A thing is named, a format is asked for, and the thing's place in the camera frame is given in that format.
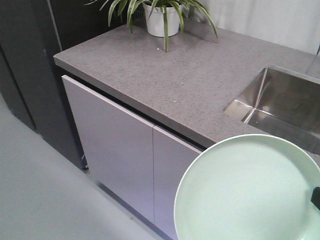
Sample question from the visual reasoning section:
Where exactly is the light green round plate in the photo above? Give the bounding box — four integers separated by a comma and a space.
174, 134, 320, 240

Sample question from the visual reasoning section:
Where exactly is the grey kitchen cabinet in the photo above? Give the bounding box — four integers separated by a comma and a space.
62, 75, 200, 240

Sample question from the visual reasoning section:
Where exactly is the white pleated curtain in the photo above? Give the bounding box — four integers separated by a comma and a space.
202, 0, 320, 54

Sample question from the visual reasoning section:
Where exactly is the green spider plant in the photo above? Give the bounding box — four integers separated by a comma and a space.
99, 0, 218, 52

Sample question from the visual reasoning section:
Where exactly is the dark tall cabinet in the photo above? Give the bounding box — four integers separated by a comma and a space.
0, 0, 122, 169

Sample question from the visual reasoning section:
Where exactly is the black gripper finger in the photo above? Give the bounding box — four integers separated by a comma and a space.
310, 186, 320, 208

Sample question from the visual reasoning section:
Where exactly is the stainless steel sink basin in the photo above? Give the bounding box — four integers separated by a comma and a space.
224, 65, 320, 155

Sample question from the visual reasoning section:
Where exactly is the white plant pot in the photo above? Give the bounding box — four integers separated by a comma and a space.
142, 3, 180, 38

